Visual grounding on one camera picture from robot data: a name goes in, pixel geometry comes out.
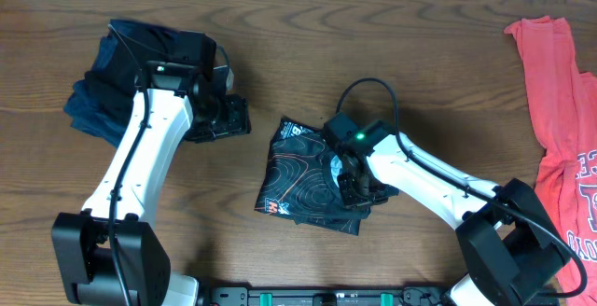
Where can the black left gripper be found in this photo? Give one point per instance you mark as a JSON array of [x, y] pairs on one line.
[[240, 122]]

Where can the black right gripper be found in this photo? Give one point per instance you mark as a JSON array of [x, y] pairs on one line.
[[351, 200]]

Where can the black printed cycling jersey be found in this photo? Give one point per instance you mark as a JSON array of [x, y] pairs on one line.
[[300, 182]]

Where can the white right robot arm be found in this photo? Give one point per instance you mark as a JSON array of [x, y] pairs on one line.
[[510, 247]]

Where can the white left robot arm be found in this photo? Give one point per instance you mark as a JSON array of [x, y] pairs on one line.
[[108, 253]]

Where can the black folded garment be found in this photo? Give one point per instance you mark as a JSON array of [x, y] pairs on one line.
[[110, 81]]

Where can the navy blue folded garment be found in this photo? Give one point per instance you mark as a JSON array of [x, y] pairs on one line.
[[87, 118]]

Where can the red folded garment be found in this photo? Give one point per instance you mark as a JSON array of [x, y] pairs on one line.
[[562, 106]]

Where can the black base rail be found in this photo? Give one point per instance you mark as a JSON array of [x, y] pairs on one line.
[[405, 296]]

